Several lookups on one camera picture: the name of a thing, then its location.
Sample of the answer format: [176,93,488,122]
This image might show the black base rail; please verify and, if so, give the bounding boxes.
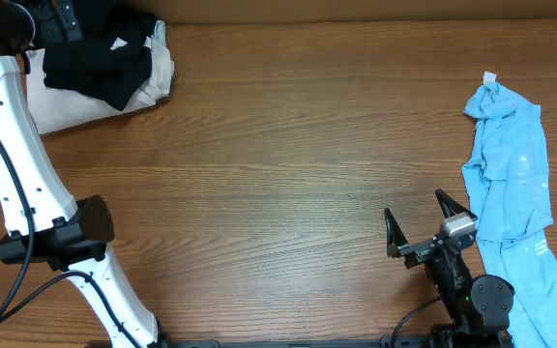
[84,333,514,348]

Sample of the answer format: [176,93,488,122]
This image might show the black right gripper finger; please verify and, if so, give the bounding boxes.
[435,188,477,220]
[384,208,409,258]

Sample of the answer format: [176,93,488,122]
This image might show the light blue t-shirt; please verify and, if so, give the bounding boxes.
[462,72,557,347]

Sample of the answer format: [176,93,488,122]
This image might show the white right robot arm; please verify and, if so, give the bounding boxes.
[384,189,514,348]

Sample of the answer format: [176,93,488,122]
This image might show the folded beige garment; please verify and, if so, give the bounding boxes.
[26,20,175,134]

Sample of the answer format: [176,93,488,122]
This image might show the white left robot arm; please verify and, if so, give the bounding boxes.
[0,1,172,348]

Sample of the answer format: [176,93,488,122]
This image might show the black t-shirt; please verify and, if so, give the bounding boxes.
[43,0,157,111]

